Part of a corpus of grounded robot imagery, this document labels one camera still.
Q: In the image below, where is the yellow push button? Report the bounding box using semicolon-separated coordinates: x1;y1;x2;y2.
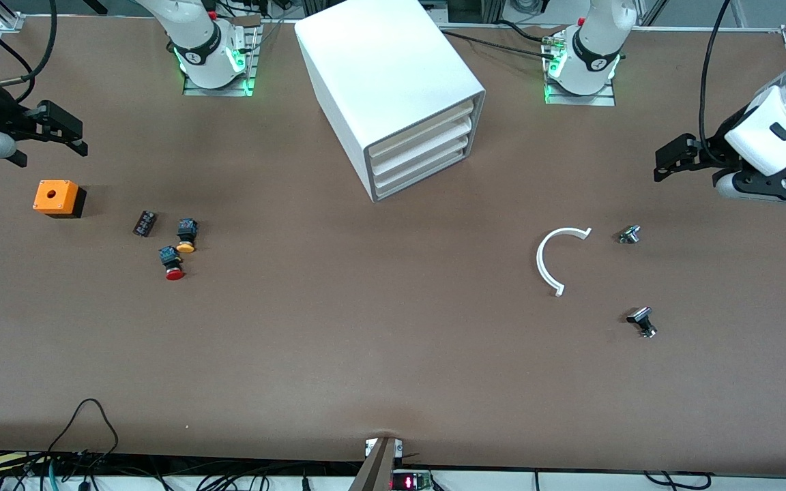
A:
176;218;199;254

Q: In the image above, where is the red push button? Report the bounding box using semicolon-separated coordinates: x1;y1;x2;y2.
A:
159;245;186;282

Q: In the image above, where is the white table edge ledge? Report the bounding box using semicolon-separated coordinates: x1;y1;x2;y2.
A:
0;469;786;491

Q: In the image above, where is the red digit display module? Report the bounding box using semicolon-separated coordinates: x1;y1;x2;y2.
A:
390;470;433;491

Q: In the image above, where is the orange button enclosure box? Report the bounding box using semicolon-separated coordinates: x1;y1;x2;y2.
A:
33;179;87;219

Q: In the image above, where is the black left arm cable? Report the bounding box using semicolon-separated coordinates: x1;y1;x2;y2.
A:
699;0;733;149

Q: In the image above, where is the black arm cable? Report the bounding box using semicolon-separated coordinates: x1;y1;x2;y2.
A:
0;0;58;103
699;0;733;149

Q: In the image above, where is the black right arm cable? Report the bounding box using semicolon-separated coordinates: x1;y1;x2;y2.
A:
0;0;58;103

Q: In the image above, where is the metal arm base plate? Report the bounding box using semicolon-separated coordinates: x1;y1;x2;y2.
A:
542;34;617;107
181;17;261;98

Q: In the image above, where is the white C-shaped ring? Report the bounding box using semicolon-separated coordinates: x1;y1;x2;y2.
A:
536;227;593;297

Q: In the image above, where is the black table cable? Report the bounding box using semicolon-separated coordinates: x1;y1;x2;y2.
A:
438;29;559;59
499;19;559;42

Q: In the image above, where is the black looped cable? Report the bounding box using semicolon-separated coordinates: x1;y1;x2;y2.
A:
45;398;119;471

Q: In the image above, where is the black ledge cable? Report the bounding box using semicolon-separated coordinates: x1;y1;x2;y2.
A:
642;471;714;490

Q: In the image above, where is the brown camera mount beam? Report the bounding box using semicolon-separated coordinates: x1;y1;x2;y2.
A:
348;436;405;491

